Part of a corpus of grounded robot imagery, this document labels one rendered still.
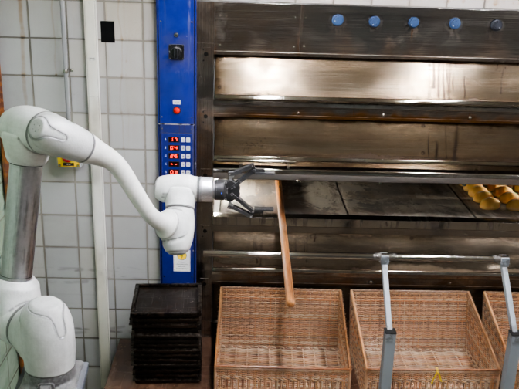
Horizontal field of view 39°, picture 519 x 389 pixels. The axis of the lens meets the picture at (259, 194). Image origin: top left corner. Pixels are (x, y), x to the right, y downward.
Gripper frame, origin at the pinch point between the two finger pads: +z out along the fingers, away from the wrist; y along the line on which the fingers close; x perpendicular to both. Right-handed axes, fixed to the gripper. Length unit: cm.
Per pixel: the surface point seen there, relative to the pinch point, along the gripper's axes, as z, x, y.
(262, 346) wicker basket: 0, -44, 90
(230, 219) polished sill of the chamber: -16, -55, 32
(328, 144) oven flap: 25, -55, -3
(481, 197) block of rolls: 103, -82, 28
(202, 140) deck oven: -28, -55, -4
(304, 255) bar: 14.6, -17.8, 32.2
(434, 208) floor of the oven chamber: 78, -73, 31
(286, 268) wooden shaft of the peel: 6.7, 4.1, 28.1
